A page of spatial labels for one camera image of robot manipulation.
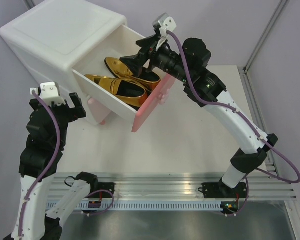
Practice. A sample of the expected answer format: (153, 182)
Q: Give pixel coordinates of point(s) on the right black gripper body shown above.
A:
(167, 60)

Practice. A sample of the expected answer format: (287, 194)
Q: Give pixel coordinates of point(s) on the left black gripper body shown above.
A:
(66, 115)

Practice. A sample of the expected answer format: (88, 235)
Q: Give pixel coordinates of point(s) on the dark pink drawer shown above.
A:
(122, 42)

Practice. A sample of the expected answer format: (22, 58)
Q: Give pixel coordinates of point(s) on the gold loafer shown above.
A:
(129, 92)
(149, 80)

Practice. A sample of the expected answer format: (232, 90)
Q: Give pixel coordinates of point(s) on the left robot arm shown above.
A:
(37, 169)

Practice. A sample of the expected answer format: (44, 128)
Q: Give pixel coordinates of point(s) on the light pink drawer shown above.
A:
(97, 112)

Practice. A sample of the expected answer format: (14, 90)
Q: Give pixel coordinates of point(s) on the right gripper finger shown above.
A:
(148, 42)
(134, 63)

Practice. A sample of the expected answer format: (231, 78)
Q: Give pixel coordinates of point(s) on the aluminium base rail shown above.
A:
(184, 186)

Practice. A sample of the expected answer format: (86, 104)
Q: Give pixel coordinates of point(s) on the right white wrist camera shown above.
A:
(161, 25)

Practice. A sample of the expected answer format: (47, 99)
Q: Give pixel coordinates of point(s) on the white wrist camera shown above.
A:
(50, 93)
(161, 25)

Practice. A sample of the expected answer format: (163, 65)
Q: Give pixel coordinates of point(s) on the white plastic shoe cabinet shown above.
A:
(54, 36)

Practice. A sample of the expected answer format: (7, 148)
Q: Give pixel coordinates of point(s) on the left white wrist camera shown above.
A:
(50, 93)

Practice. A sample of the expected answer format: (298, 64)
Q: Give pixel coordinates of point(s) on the white slotted cable duct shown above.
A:
(120, 205)

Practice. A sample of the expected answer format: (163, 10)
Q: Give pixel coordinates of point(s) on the aluminium corner frame post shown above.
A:
(265, 34)

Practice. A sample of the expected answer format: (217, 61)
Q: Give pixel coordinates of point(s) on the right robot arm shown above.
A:
(207, 90)

